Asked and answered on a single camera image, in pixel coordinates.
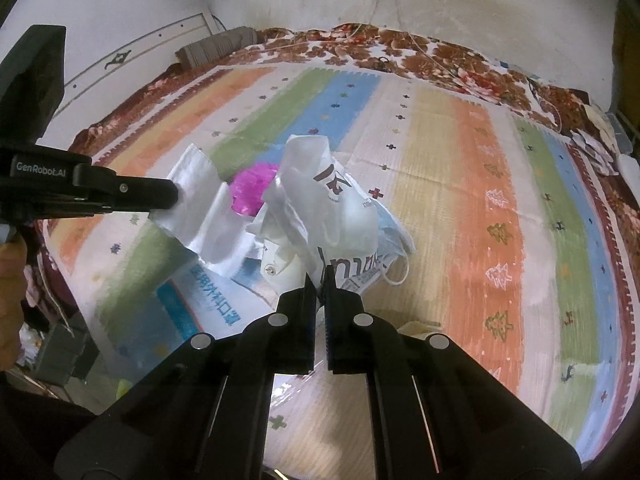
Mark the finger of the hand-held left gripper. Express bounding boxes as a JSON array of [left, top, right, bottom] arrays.
[[92, 172, 182, 215]]

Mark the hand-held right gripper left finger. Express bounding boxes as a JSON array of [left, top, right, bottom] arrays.
[[54, 272, 319, 480]]

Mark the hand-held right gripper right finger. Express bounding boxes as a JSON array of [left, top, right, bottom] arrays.
[[322, 265, 583, 480]]

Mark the plain white plastic bag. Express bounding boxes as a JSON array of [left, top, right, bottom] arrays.
[[149, 143, 262, 278]]

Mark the magenta plastic bag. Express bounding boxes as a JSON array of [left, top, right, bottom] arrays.
[[227, 162, 281, 219]]

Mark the blue face mask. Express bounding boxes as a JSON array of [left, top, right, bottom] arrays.
[[367, 199, 417, 287]]

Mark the white plastic bag brown print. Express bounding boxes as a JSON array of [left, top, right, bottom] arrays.
[[245, 134, 382, 288]]

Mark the person's left hand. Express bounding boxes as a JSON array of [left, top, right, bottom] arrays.
[[0, 246, 27, 372]]

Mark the pale yellow paper scrap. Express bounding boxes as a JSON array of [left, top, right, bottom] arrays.
[[396, 319, 443, 340]]

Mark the blue white mask package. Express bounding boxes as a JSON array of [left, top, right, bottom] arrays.
[[152, 252, 323, 408]]

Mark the white headboard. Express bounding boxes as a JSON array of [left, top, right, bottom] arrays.
[[61, 9, 223, 107]]

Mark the grey rolled pillow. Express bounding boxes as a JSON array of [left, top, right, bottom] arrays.
[[175, 26, 261, 69]]

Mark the dark green box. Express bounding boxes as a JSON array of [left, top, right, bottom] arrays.
[[36, 321, 100, 382]]

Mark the striped colourful blanket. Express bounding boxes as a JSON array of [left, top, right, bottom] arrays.
[[42, 57, 637, 480]]

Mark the brown floral blanket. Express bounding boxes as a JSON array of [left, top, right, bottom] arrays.
[[30, 22, 623, 311]]

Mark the white cable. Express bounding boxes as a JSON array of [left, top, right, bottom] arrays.
[[345, 0, 481, 86]]

